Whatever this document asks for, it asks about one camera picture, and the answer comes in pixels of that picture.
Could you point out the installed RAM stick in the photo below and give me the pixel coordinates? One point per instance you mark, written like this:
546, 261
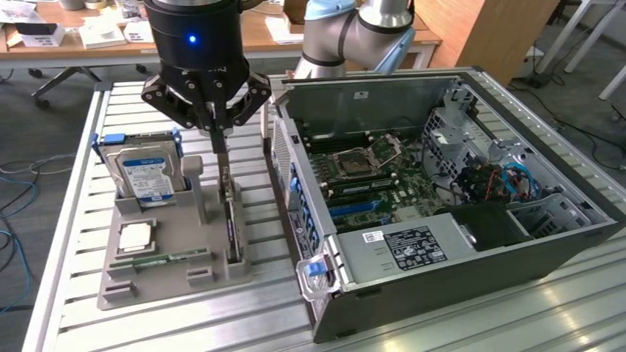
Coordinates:
361, 187

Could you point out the tape roll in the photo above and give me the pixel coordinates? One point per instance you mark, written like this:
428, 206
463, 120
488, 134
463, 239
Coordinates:
93, 4

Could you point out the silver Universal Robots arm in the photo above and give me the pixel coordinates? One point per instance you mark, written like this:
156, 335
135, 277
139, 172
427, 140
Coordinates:
332, 44

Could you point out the white open paper box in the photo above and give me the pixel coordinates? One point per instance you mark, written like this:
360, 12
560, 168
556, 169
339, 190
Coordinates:
100, 34

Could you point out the white box with label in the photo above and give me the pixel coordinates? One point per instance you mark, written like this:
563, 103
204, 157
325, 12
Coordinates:
136, 33

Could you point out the white device with red button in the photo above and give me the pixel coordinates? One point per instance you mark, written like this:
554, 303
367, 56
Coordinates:
532, 62

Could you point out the metal socket cover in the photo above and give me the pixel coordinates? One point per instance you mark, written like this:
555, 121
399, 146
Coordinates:
385, 146

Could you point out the hard disk in blue caddy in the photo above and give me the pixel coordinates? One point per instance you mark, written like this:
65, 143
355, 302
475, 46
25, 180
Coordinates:
147, 176

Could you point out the white table frame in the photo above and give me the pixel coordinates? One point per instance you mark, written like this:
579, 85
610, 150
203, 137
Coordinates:
562, 33

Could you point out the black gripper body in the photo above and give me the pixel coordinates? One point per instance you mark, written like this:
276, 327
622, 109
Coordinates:
195, 51

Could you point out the grey slanted disk bay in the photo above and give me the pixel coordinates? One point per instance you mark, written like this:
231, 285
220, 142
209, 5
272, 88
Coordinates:
547, 216

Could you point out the perforated metal disk bay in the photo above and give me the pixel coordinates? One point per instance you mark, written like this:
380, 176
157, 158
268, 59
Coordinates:
454, 146

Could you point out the blue case latch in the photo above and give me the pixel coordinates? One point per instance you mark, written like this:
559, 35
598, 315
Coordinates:
315, 268

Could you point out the stack of white papers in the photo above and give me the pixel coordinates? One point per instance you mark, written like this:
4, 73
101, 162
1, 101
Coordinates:
283, 33

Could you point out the green RAM stick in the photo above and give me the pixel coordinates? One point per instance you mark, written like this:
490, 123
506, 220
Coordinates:
156, 259

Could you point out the grey cup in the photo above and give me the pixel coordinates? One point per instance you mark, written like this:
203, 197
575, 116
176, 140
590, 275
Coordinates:
72, 4

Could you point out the silver CPU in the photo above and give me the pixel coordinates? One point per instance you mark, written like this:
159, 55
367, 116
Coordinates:
135, 238

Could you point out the grey power supply unit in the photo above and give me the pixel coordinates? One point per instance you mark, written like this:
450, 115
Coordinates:
371, 260

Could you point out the CPU socket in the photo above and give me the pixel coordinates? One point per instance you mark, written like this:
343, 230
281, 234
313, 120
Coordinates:
352, 163

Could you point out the black and white box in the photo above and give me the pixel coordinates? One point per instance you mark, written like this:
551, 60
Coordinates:
41, 36

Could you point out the grey parts rack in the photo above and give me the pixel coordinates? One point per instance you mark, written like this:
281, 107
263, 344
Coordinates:
185, 242

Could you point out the brown cardboard box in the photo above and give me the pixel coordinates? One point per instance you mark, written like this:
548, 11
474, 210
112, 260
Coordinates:
293, 11

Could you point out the open black PC case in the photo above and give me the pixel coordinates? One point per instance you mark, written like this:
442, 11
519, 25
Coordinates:
439, 293

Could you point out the wooden desk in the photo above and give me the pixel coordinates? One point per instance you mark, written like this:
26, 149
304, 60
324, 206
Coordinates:
73, 55
264, 45

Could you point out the graphics card with black cooler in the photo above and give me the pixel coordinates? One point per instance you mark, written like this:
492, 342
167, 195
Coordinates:
233, 227

